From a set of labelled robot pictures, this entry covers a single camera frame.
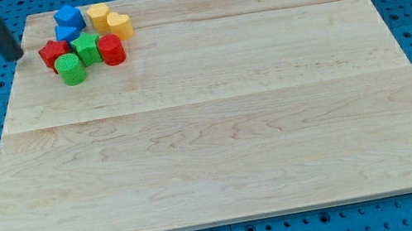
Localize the yellow hexagon block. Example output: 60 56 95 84
87 2 111 34

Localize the light wooden board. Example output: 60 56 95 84
0 0 412 231

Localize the red star block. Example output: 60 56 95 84
38 40 72 73

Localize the blue cube block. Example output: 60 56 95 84
54 5 86 31

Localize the green star block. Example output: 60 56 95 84
70 32 103 67

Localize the yellow heart block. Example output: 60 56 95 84
106 12 134 41

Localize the red cylinder block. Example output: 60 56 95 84
97 34 127 66

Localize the blue triangle block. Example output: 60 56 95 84
54 26 80 44

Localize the green cylinder block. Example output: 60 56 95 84
54 52 87 86

